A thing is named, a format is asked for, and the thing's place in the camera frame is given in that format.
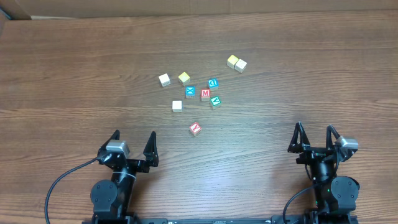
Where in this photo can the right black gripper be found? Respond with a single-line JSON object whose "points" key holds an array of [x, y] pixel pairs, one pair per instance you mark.
{"points": [[315, 151]]}

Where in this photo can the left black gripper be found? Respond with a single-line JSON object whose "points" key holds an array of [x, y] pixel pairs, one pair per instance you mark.
{"points": [[132, 162]]}

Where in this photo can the plain turtle block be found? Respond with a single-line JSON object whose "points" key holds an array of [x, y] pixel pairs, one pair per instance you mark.
{"points": [[177, 106]]}

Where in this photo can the red letter Y block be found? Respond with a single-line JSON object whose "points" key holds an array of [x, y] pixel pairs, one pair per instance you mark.
{"points": [[195, 129]]}

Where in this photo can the green letter V block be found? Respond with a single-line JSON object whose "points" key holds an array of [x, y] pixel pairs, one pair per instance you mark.
{"points": [[215, 102]]}

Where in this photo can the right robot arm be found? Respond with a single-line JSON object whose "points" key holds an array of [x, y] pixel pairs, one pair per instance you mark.
{"points": [[335, 196]]}

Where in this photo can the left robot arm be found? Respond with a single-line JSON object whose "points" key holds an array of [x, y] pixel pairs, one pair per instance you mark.
{"points": [[111, 197]]}

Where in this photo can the plain block upper left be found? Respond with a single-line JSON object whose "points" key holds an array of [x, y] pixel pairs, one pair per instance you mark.
{"points": [[164, 80]]}

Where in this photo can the blue letter X block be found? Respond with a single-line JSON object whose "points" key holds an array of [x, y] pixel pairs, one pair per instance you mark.
{"points": [[190, 91]]}

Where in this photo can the yellow block centre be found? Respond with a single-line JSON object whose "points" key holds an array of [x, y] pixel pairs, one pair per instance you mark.
{"points": [[184, 79]]}

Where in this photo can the yellow block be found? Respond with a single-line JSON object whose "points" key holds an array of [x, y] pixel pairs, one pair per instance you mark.
{"points": [[231, 61], [184, 79]]}

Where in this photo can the red letter M block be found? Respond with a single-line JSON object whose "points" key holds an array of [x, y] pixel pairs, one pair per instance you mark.
{"points": [[205, 94]]}

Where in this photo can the blue letter D block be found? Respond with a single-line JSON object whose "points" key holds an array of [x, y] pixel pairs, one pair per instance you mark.
{"points": [[213, 84]]}

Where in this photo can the plain block far right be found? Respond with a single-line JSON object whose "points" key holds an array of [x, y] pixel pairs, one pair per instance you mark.
{"points": [[240, 66]]}

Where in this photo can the yellow block far right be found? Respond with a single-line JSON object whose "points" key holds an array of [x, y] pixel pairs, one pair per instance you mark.
{"points": [[231, 61]]}

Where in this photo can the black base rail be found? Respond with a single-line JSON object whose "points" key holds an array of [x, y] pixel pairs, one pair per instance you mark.
{"points": [[276, 219]]}

